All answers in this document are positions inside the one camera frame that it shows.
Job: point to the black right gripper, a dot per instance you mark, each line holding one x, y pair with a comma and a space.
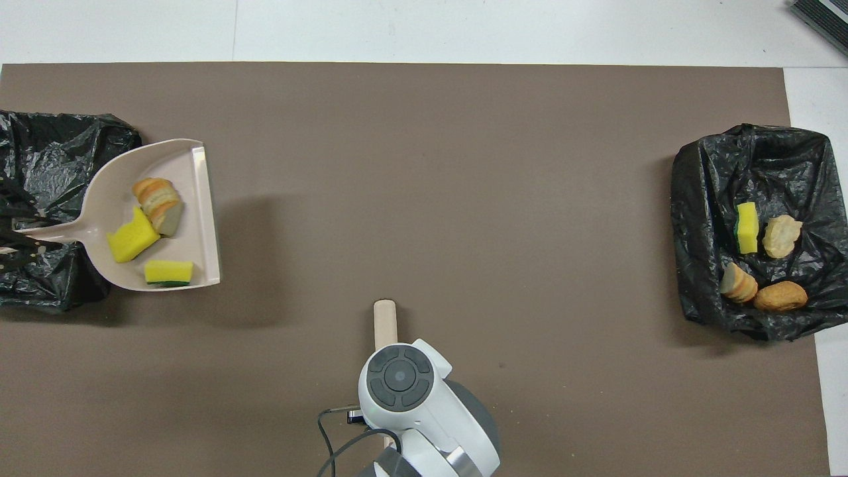
356, 416

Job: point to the beige hand brush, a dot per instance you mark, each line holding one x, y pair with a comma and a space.
385, 324

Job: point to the notched yellow sponge piece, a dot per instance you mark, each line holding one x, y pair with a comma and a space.
131, 240

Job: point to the striped croissant bread piece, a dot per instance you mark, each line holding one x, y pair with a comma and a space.
159, 202

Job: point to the small yellow sponge piece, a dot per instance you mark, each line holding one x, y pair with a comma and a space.
169, 271

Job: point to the beige plastic dustpan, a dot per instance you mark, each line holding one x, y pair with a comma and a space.
192, 218

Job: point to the pale cut bread chunk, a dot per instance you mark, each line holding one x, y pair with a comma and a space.
739, 283

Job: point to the green and yellow sponge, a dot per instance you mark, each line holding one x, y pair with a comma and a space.
748, 232

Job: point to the brown bread roll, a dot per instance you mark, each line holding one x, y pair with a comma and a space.
780, 297

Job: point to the pale crusty bread chunk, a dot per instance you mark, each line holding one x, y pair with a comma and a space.
780, 237

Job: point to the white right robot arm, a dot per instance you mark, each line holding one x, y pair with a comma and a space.
424, 411

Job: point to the black bag lined bin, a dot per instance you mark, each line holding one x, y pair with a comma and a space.
53, 152
715, 185

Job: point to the brown table mat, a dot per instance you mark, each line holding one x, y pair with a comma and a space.
464, 199

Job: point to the dark ribbed box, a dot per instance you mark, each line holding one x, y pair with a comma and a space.
828, 16

